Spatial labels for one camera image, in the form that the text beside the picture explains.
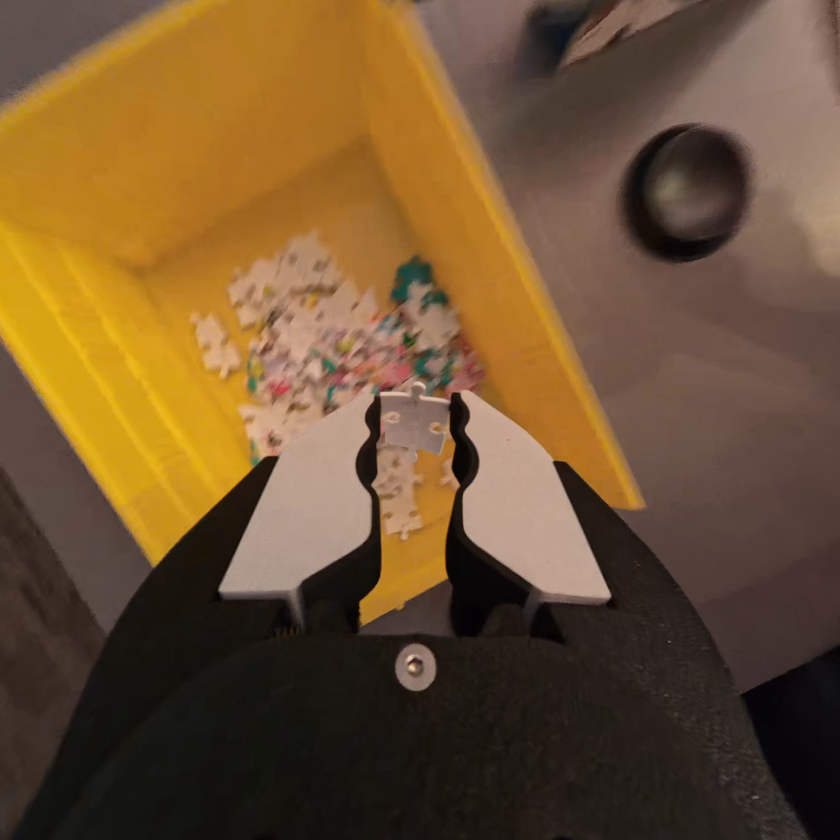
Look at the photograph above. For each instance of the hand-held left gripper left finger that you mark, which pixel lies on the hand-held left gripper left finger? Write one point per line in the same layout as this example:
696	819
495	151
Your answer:
302	525

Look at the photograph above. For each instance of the white jigsaw piece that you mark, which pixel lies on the white jigsaw piece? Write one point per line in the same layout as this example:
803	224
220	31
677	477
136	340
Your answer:
414	423

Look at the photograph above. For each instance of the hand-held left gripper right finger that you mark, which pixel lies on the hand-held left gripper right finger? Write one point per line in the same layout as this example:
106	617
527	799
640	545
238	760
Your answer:
525	525

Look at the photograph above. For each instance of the pile of puzzle pieces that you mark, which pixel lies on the pile of puzzle pieces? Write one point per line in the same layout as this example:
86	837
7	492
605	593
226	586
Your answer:
315	341

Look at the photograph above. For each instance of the yellow plastic bin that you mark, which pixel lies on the yellow plastic bin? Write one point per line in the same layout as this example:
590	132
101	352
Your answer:
197	158

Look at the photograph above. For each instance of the colourful puzzle box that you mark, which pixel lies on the colourful puzzle box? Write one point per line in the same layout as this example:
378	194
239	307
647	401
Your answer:
617	26

